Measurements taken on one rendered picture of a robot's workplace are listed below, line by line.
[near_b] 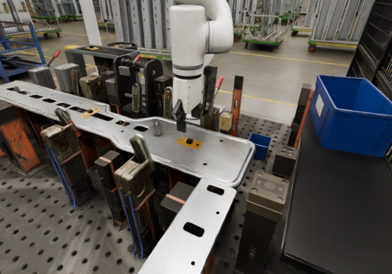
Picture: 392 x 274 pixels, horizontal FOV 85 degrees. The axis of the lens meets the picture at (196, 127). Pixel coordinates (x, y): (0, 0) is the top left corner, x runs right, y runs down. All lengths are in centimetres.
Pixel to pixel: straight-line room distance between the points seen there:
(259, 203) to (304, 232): 9
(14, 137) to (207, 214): 93
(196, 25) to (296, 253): 50
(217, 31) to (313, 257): 49
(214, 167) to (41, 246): 65
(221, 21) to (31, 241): 92
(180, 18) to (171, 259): 49
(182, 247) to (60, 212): 65
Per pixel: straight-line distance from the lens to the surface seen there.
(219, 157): 66
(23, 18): 986
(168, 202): 57
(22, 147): 124
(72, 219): 99
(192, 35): 54
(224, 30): 56
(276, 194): 51
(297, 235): 50
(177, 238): 49
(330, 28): 743
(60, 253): 93
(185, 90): 57
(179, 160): 65
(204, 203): 54
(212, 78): 76
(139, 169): 58
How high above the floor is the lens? 142
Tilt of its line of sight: 32 degrees down
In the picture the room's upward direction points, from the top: straight up
